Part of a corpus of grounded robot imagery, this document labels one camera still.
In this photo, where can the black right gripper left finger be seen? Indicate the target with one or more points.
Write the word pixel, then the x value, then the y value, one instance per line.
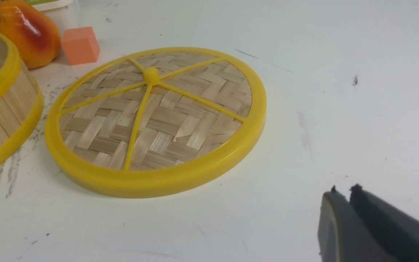
pixel 342 235

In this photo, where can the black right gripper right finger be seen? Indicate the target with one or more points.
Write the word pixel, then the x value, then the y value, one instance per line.
pixel 394 230

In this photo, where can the yellow woven bamboo steamer lid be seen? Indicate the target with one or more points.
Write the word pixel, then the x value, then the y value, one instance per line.
pixel 157 122

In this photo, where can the yellow bamboo steamer base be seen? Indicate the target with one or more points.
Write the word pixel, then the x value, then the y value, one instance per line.
pixel 21 100

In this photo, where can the orange foam cube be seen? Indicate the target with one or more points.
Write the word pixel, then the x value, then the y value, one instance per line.
pixel 80 46

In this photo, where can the orange yellow toy pear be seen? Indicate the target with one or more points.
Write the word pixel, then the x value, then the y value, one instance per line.
pixel 35 35

